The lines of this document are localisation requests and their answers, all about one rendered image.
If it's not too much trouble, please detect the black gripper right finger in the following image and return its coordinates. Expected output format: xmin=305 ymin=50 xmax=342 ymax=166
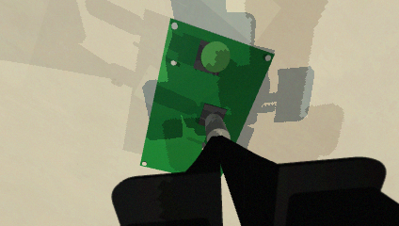
xmin=217 ymin=136 xmax=387 ymax=226

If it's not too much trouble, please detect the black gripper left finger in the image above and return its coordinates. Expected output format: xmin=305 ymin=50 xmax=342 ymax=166
xmin=111 ymin=136 xmax=223 ymax=226

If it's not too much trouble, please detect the green circuit board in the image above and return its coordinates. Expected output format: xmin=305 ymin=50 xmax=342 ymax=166
xmin=140 ymin=18 xmax=275 ymax=173

